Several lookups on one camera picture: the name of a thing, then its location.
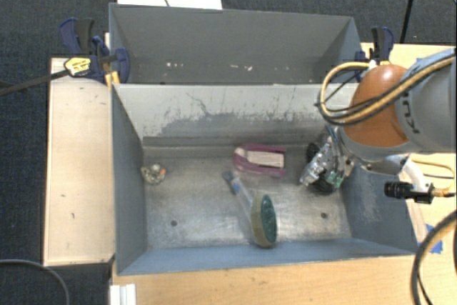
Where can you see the purple and white packet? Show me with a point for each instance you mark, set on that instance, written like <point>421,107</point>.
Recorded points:
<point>262,159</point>

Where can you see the grey metal bin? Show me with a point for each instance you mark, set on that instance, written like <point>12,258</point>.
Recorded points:
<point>200,210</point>

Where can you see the pale wood board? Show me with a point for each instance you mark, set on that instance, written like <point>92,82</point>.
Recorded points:
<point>78,171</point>

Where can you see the black cylinder on white bracket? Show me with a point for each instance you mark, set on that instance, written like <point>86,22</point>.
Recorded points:
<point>398,189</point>

